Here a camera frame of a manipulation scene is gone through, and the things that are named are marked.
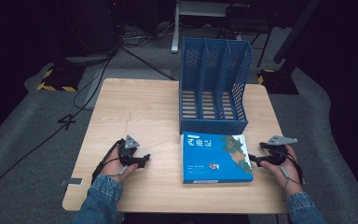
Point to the blue plastic file rack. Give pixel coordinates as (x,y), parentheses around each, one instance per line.
(213,126)

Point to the person's left hand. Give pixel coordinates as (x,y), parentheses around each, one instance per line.
(115,168)

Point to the black yellow striped stand base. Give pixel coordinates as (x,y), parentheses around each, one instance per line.
(60,77)
(278,82)

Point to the grey metal table bracket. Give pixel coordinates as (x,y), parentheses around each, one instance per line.
(72,181)

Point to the white desk frame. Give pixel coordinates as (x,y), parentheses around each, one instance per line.
(195,9)

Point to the person's right hand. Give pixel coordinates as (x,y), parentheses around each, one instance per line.
(284,177)

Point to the black slanted stand pole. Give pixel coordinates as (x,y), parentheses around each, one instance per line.
(296,31)

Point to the blue book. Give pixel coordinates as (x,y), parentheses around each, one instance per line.
(205,161)

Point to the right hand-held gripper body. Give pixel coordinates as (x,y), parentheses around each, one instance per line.
(276,152)

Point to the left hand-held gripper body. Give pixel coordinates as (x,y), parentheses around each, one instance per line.
(127,152)

